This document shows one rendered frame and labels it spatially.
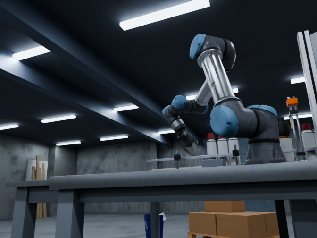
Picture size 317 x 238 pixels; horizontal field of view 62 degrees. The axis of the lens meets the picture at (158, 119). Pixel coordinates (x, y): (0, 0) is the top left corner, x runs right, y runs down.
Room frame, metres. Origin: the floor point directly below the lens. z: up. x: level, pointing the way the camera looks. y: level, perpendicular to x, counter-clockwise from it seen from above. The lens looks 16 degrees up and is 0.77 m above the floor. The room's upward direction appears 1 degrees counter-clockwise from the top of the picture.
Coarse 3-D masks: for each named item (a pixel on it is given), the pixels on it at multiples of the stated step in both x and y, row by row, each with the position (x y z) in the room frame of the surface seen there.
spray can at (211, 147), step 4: (208, 136) 1.41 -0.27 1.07; (212, 136) 1.40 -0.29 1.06; (208, 140) 1.40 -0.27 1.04; (212, 140) 1.39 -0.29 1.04; (208, 144) 1.40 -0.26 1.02; (212, 144) 1.39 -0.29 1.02; (208, 148) 1.40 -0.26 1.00; (212, 148) 1.39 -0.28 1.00; (216, 148) 1.41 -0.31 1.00; (208, 152) 1.41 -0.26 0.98; (212, 152) 1.39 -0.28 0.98; (216, 152) 1.40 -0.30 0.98
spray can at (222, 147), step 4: (220, 136) 1.39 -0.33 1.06; (220, 140) 1.38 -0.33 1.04; (224, 140) 1.38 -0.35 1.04; (220, 144) 1.38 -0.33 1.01; (224, 144) 1.38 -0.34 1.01; (220, 148) 1.38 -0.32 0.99; (224, 148) 1.38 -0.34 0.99; (220, 152) 1.38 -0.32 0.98; (224, 152) 1.38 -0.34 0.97; (228, 160) 1.39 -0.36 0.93; (228, 164) 1.38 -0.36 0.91
